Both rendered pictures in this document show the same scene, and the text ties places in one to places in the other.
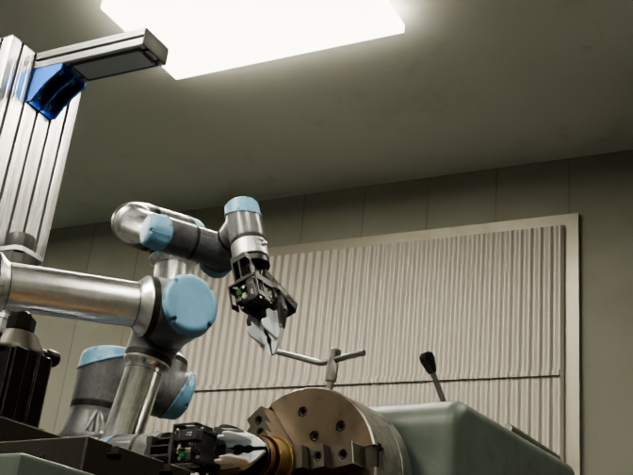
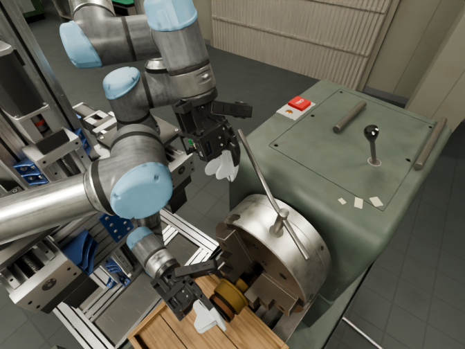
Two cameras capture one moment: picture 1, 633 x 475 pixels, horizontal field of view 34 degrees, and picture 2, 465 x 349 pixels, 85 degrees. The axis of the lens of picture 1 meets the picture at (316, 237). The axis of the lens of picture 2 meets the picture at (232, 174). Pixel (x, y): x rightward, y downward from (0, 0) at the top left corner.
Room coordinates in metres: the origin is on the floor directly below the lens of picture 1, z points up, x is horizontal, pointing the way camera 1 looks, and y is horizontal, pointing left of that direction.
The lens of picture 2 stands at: (1.54, 0.02, 1.77)
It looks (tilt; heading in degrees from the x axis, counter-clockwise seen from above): 48 degrees down; 6
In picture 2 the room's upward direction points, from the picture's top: straight up
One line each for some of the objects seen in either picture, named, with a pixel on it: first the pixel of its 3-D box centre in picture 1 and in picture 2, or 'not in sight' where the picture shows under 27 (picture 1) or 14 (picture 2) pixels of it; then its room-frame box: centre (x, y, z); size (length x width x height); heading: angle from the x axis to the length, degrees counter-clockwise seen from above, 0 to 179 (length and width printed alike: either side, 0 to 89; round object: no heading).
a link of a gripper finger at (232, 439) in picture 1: (237, 437); (205, 318); (1.68, 0.09, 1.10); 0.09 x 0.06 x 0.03; 52
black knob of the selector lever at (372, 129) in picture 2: (427, 362); (370, 133); (2.05, -0.26, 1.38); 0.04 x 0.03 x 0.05; 143
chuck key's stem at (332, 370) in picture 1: (331, 379); (278, 225); (1.84, -0.05, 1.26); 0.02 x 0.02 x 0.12
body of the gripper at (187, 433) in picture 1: (186, 450); (178, 289); (1.74, 0.18, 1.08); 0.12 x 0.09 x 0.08; 52
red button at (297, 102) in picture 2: not in sight; (299, 104); (2.35, -0.13, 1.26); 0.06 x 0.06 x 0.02; 53
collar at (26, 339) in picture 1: (16, 344); not in sight; (1.39, 0.40, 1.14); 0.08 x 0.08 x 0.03
